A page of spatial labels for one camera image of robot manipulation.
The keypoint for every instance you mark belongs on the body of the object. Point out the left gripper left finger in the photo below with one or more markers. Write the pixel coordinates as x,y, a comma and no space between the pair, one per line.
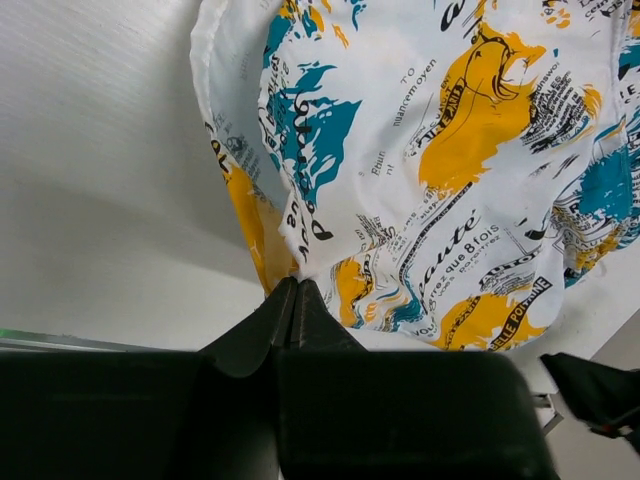
203,414

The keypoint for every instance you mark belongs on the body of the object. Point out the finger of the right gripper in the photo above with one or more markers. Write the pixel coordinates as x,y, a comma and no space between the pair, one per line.
604,398

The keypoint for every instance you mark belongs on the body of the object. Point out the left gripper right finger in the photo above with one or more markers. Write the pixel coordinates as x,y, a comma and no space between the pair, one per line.
345,412

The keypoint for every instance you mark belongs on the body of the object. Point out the white yellow teal printed shorts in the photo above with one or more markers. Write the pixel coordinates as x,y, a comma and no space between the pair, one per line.
441,169

